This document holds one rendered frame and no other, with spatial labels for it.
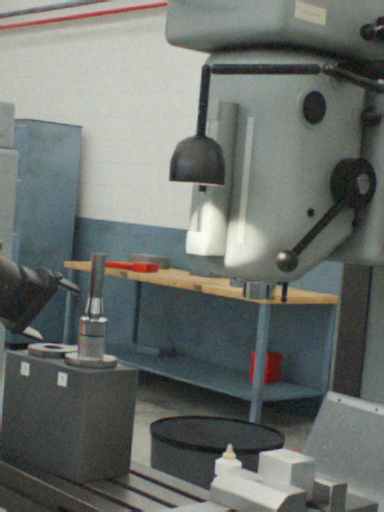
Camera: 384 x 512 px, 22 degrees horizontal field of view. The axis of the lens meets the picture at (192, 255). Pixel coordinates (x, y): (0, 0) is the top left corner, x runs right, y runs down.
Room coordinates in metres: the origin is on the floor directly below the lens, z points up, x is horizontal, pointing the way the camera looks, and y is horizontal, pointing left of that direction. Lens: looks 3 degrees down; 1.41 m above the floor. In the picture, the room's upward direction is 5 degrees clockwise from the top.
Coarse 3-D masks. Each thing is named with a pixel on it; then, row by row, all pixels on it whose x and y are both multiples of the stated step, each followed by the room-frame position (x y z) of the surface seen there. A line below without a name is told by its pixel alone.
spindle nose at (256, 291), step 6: (246, 282) 1.42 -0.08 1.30; (246, 288) 1.42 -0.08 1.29; (252, 288) 1.41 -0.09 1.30; (258, 288) 1.41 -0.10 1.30; (264, 288) 1.41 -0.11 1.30; (270, 288) 1.42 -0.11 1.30; (246, 294) 1.42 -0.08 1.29; (252, 294) 1.41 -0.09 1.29; (258, 294) 1.41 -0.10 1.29; (264, 294) 1.41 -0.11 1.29; (270, 294) 1.42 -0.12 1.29
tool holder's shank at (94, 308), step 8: (96, 256) 1.69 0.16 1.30; (104, 256) 1.70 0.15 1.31; (96, 264) 1.69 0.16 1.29; (104, 264) 1.70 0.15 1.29; (96, 272) 1.69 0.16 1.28; (96, 280) 1.69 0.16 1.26; (96, 288) 1.69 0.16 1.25; (88, 296) 1.70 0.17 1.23; (96, 296) 1.69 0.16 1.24; (88, 304) 1.69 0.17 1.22; (96, 304) 1.69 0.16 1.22; (88, 312) 1.69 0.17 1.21; (96, 312) 1.69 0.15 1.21
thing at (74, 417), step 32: (32, 352) 1.74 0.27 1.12; (64, 352) 1.73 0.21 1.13; (32, 384) 1.71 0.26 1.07; (64, 384) 1.65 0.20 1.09; (96, 384) 1.63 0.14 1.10; (128, 384) 1.69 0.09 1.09; (32, 416) 1.70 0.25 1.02; (64, 416) 1.65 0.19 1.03; (96, 416) 1.64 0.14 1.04; (128, 416) 1.69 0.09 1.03; (0, 448) 1.76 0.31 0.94; (32, 448) 1.70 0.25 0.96; (64, 448) 1.64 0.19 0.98; (96, 448) 1.64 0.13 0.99; (128, 448) 1.70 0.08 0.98
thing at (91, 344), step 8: (80, 328) 1.69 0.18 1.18; (88, 328) 1.68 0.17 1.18; (96, 328) 1.68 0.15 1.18; (104, 328) 1.69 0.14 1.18; (80, 336) 1.69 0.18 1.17; (88, 336) 1.68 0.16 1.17; (96, 336) 1.68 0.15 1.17; (104, 336) 1.69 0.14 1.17; (80, 344) 1.69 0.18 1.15; (88, 344) 1.68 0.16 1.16; (96, 344) 1.68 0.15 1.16; (104, 344) 1.70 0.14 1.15; (80, 352) 1.69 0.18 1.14; (88, 352) 1.68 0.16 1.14; (96, 352) 1.68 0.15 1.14; (104, 352) 1.70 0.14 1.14
